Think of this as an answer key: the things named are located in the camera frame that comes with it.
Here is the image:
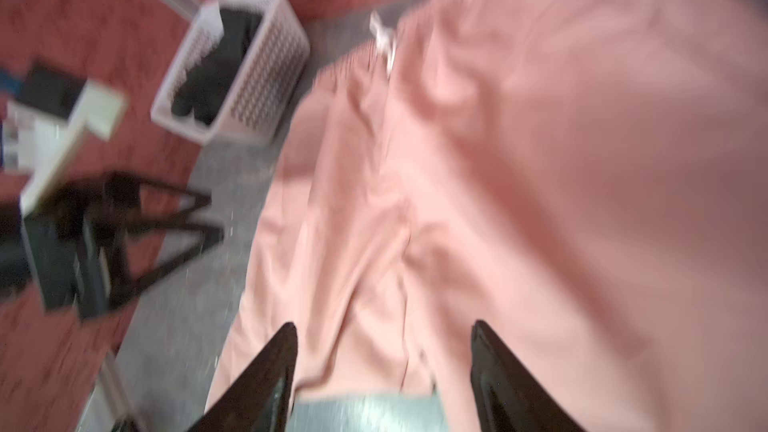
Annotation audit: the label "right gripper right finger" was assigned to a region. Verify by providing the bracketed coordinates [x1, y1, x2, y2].
[470, 320, 582, 432]

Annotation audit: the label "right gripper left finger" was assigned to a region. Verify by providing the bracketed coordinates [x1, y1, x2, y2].
[189, 322, 298, 432]

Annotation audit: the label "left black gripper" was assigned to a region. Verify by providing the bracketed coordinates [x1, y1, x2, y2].
[1, 171, 224, 320]

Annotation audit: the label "white plastic basket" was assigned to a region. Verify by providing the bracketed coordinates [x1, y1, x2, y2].
[151, 0, 310, 145]

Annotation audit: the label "pink shorts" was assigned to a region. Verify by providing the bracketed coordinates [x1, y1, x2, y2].
[208, 0, 767, 431]

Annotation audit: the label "black shorts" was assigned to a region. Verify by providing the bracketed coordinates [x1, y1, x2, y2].
[171, 8, 263, 126]

